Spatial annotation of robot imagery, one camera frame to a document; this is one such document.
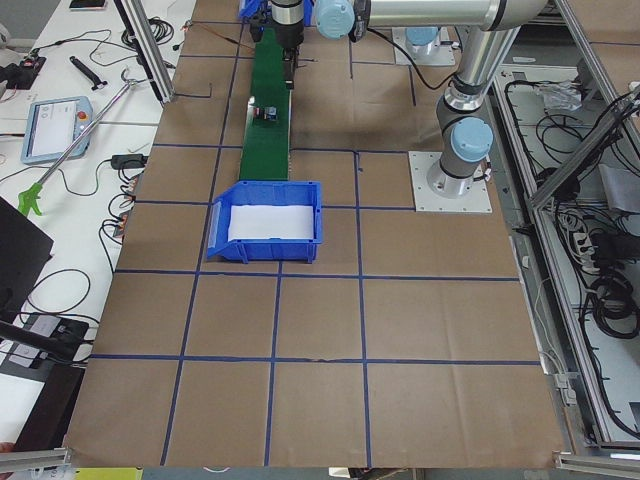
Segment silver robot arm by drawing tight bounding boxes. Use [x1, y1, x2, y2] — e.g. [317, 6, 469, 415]
[271, 0, 371, 90]
[353, 0, 546, 199]

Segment left blue plastic bin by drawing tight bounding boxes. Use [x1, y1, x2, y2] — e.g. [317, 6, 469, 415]
[207, 180, 323, 264]

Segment green conveyor belt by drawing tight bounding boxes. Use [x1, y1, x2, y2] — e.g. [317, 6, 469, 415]
[239, 28, 291, 181]

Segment aluminium frame post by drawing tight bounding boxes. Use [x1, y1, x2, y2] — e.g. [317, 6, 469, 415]
[114, 0, 175, 104]

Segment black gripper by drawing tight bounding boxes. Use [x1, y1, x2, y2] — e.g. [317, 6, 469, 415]
[271, 0, 304, 90]

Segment black power adapter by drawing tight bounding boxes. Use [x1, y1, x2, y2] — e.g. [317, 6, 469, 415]
[110, 153, 148, 170]

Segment white foam in left bin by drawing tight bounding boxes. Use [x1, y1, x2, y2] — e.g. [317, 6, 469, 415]
[228, 205, 314, 240]

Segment right blue plastic bin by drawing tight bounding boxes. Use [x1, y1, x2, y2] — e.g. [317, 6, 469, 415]
[238, 0, 271, 23]

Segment black angled handle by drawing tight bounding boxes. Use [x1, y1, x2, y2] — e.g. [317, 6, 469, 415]
[69, 56, 108, 91]

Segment blue plastic bin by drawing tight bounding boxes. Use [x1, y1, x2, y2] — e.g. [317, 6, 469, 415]
[238, 0, 271, 23]
[207, 180, 323, 264]

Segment red black conveyor wires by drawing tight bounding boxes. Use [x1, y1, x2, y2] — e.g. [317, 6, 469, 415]
[182, 19, 258, 53]

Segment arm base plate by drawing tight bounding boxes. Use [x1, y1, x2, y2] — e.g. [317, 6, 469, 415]
[408, 151, 492, 214]
[392, 26, 456, 67]

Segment blue teach pendant tablet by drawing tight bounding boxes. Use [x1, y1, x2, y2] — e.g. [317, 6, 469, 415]
[21, 96, 93, 165]

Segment long reach grabber tool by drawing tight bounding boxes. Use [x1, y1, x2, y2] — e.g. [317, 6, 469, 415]
[17, 67, 154, 217]

